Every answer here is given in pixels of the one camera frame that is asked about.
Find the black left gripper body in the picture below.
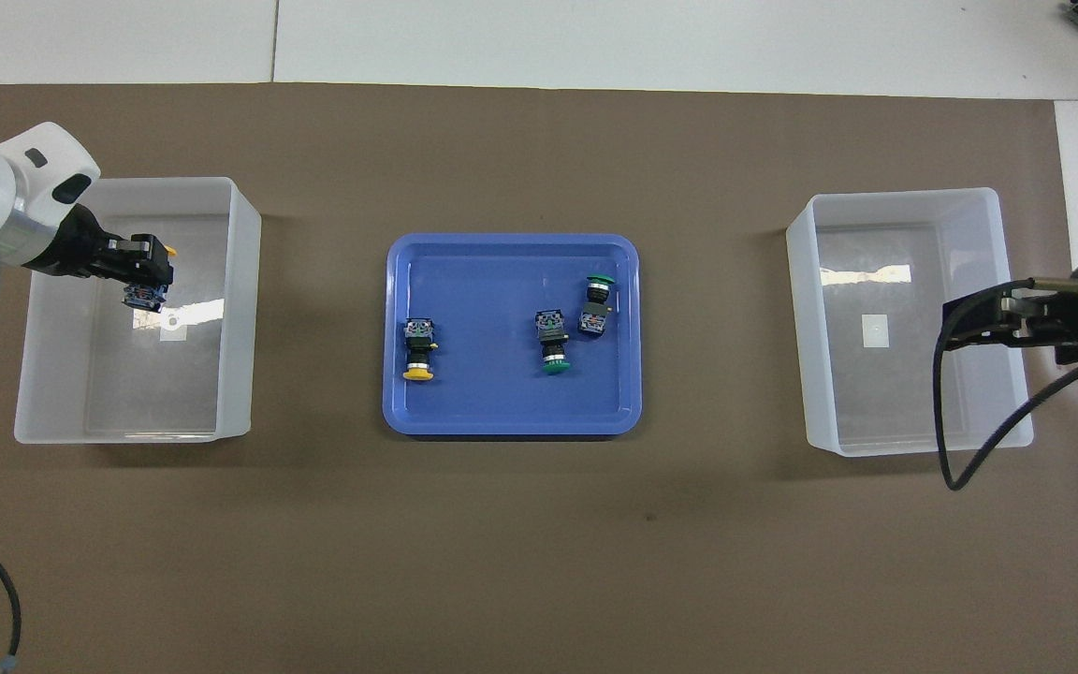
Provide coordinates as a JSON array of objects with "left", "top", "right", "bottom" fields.
[{"left": 26, "top": 204, "right": 109, "bottom": 280}]

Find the yellow push button switch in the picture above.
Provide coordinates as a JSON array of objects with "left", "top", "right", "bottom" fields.
[
  {"left": 123, "top": 245, "right": 179, "bottom": 313},
  {"left": 401, "top": 316, "right": 440, "bottom": 383}
]

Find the green push button switch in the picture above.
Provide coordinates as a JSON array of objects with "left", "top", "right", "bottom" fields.
[
  {"left": 578, "top": 273, "right": 619, "bottom": 339},
  {"left": 534, "top": 310, "right": 573, "bottom": 377}
]

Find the translucent white plastic box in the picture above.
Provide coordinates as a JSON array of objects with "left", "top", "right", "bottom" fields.
[
  {"left": 786, "top": 187, "right": 1035, "bottom": 457},
  {"left": 14, "top": 177, "right": 263, "bottom": 445}
]

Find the blue plastic tray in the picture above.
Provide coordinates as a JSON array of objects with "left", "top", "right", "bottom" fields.
[{"left": 382, "top": 233, "right": 643, "bottom": 437}]

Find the brown table mat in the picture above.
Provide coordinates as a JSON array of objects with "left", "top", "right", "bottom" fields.
[{"left": 0, "top": 82, "right": 1078, "bottom": 674}]

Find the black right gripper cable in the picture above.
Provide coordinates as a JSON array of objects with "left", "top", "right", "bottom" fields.
[{"left": 934, "top": 276, "right": 1078, "bottom": 511}]

